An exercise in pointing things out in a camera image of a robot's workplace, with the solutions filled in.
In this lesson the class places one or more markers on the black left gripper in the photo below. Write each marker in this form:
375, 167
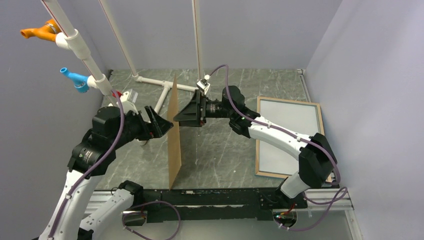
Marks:
160, 125

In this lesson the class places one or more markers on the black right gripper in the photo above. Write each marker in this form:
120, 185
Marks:
191, 116

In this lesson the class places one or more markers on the wooden frame backing board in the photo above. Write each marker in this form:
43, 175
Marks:
173, 137

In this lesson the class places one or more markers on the wooden picture frame with glass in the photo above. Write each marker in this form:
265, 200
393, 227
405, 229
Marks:
284, 124

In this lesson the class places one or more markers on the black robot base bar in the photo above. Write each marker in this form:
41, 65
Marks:
160, 211

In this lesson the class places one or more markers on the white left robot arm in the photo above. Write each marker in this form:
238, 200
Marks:
111, 129

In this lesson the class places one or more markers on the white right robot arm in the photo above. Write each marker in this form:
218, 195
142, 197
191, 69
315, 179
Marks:
316, 160

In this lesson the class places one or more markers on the blue plastic hook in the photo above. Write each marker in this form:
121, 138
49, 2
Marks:
80, 82

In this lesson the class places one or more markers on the white PVC pipe rack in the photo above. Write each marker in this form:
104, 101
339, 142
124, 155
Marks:
144, 45

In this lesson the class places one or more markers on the orange plastic hook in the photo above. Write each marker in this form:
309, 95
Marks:
47, 32

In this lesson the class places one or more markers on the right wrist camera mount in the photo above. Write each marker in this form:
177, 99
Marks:
203, 85

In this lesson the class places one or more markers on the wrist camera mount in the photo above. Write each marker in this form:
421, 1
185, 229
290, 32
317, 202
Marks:
203, 85
128, 101

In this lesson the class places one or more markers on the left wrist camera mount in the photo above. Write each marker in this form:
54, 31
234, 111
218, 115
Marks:
128, 101

